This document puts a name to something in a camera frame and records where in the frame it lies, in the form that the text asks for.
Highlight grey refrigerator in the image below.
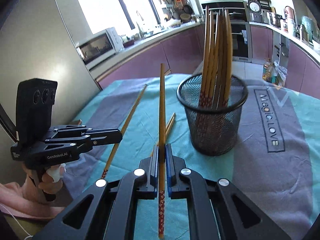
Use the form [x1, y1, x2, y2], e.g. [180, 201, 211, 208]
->
[0, 0, 103, 170]

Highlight kitchen window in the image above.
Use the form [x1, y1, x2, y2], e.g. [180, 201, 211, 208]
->
[71, 0, 160, 34]

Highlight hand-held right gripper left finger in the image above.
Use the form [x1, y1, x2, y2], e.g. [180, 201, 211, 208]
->
[31, 144, 160, 240]

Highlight black built-in stove oven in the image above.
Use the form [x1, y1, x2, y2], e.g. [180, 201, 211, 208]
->
[201, 0, 252, 63]

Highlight yellow cooking oil bottle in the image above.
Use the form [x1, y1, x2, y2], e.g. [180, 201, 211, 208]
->
[269, 64, 279, 84]
[262, 59, 273, 82]

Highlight person's left hand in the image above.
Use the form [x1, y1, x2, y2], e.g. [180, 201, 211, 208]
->
[22, 163, 67, 200]

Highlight light green air fryer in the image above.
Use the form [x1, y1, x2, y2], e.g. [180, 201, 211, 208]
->
[300, 16, 317, 43]

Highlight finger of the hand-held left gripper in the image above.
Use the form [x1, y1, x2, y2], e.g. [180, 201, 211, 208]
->
[54, 125, 120, 137]
[45, 131, 123, 156]

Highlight person's left forearm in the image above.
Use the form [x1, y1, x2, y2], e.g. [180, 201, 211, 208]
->
[0, 182, 64, 218]

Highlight stainless steel pot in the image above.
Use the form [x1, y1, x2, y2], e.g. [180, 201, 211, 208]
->
[266, 11, 283, 27]

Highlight teal grey printed tablecloth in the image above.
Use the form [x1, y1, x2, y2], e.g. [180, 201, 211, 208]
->
[62, 73, 320, 240]

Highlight pink electric kettle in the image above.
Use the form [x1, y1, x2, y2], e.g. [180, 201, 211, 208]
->
[284, 6, 297, 20]

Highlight black mesh utensil holder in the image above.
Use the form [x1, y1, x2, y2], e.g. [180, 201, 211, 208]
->
[176, 74, 249, 157]

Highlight white countertop oven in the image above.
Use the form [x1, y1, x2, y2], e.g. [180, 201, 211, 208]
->
[76, 27, 124, 65]

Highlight steel thermos bottle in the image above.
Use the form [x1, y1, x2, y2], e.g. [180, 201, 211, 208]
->
[299, 24, 309, 42]

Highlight pink base cabinets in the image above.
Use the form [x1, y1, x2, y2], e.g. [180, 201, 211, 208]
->
[96, 21, 208, 89]
[250, 24, 320, 93]

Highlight bunch of wooden chopsticks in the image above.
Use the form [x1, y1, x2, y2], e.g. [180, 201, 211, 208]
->
[199, 5, 233, 110]

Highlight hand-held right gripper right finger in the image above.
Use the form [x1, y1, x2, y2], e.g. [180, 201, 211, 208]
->
[165, 144, 293, 240]

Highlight clear plastic bag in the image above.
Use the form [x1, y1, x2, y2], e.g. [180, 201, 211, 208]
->
[275, 65, 288, 88]

